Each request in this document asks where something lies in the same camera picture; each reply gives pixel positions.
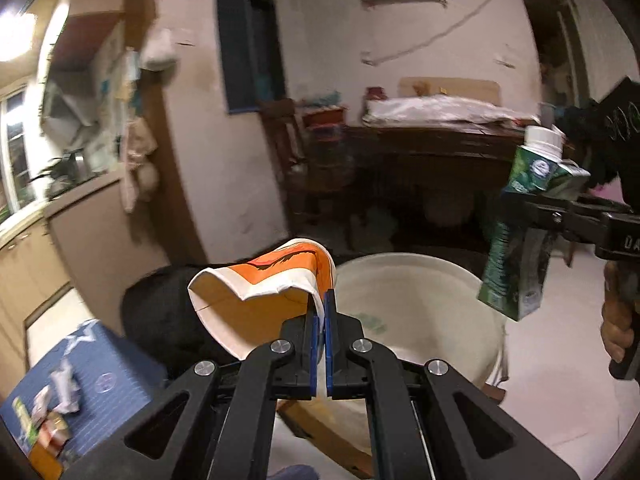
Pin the wooden chair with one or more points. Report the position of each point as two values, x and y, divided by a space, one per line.
295 160

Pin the hanging beige bags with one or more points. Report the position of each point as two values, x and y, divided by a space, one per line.
140 160

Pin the hanging white plastic bag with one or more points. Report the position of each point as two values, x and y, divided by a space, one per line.
159 50

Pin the metal range hood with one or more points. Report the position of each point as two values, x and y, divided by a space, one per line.
67 110

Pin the blue printed box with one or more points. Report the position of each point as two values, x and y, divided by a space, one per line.
110 385

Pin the ceiling lamp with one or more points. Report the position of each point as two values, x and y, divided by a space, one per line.
15 35

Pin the small white wrapper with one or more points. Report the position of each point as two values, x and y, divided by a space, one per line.
42 402

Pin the green drink carton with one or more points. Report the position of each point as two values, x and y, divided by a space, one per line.
510 280

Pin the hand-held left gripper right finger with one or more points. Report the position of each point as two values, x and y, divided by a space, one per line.
330 345

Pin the dark blue window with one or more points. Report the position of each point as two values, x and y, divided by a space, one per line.
250 45

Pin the green white snack packet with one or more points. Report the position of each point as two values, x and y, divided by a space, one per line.
24 420

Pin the white plastic sheet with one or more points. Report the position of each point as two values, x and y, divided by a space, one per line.
440 110

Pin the kitchen window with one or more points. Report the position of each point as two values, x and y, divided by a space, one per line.
14 155

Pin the orange white paper cup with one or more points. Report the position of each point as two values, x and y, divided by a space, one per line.
270 270

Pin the red brown snack box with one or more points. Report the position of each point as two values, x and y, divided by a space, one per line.
54 432

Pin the person's right hand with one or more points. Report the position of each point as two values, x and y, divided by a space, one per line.
615 320

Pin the light wooden board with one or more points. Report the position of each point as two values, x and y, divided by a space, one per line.
480 87

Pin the beige kitchen cabinet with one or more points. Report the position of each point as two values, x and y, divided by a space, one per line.
60 240

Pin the dark wooden table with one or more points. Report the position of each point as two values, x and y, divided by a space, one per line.
450 150

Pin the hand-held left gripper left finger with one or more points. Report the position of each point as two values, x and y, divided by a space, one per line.
312 345

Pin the white plastic bucket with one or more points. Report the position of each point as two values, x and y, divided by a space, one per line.
425 290

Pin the black cloth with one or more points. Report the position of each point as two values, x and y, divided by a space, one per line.
160 310

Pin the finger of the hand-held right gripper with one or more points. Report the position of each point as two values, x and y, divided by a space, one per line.
555 217

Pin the wooden stool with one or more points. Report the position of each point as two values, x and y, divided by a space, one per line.
320 430

